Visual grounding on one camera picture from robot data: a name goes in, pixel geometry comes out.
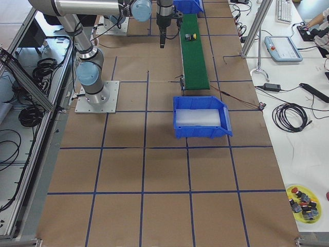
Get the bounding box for yellow push button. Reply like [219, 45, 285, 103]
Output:
[185, 33, 197, 42]

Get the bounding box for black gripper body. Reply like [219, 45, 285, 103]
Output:
[156, 0, 172, 27]

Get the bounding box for aluminium frame post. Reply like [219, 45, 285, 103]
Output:
[240, 0, 272, 58]

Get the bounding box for teach pendant tablet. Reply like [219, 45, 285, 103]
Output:
[264, 36, 303, 62]

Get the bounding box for yellow plate of buttons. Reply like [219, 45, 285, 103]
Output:
[286, 185, 322, 224]

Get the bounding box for coiled black cable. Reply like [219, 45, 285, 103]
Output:
[271, 103, 308, 133]

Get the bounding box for black power adapter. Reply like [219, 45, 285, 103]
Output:
[263, 83, 281, 92]

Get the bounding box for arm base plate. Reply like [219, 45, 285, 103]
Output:
[75, 81, 120, 114]
[96, 15, 129, 36]

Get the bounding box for white keyboard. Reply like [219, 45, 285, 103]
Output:
[275, 0, 292, 24]

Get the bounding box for left blue plastic bin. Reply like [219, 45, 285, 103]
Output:
[173, 0, 204, 14]

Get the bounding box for blue plastic bin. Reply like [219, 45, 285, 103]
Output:
[173, 0, 204, 14]
[173, 96, 233, 138]

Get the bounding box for white foam pad right bin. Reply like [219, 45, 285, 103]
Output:
[174, 109, 221, 127]

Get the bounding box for right blue plastic bin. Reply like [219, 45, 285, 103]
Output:
[173, 96, 233, 138]

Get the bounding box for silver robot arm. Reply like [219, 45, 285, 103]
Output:
[30, 1, 152, 105]

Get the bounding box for green conveyor belt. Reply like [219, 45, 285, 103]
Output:
[180, 14, 210, 90]

